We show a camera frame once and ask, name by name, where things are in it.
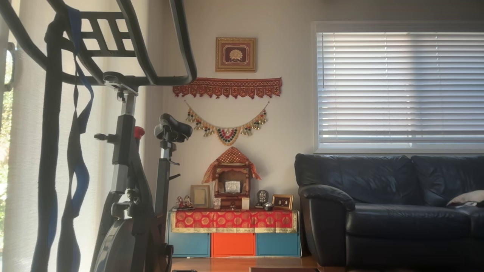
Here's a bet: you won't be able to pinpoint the wooden shrine with red canopy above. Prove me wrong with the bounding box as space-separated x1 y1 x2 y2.
202 147 262 209

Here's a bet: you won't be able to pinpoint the red gold patterned cloth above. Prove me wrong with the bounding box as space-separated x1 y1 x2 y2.
170 209 298 233

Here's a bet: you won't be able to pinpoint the small colourful figurines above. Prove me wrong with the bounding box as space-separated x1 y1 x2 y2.
176 195 194 210

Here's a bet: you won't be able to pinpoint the blue and orange cabinet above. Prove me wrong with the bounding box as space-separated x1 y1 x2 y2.
166 211 302 258

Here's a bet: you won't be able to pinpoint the black exercise bike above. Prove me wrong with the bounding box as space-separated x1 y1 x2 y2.
0 0 197 272

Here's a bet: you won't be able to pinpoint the black leather sofa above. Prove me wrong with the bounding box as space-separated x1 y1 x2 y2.
295 153 484 269

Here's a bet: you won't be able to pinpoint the white window blinds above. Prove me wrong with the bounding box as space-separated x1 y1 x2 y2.
317 32 484 148

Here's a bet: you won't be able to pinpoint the sheer white curtain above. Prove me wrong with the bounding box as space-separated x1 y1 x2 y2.
0 0 167 272

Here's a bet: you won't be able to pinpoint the pale cushion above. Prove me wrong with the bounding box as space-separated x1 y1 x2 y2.
446 190 484 208

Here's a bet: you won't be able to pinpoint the beaded wall garland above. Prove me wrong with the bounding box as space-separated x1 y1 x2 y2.
184 100 270 146

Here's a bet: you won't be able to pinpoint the red embroidered wall hanging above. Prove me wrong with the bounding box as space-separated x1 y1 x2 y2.
173 77 282 99

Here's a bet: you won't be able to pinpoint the pale standing picture frame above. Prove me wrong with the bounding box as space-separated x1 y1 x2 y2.
190 185 211 208

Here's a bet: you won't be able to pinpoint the small gold picture frame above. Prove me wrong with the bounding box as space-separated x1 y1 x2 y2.
272 194 294 211

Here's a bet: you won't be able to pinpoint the gold framed wall picture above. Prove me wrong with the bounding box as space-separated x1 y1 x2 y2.
216 37 257 73

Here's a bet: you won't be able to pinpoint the black blue hanging strap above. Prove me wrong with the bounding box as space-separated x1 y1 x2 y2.
30 13 63 272
57 6 95 272

